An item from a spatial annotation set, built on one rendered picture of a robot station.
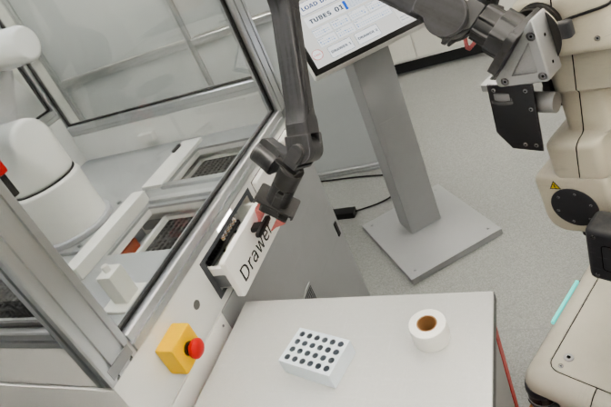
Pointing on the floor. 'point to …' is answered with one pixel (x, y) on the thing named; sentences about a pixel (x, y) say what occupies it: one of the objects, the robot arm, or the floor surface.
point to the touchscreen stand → (410, 182)
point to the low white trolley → (365, 354)
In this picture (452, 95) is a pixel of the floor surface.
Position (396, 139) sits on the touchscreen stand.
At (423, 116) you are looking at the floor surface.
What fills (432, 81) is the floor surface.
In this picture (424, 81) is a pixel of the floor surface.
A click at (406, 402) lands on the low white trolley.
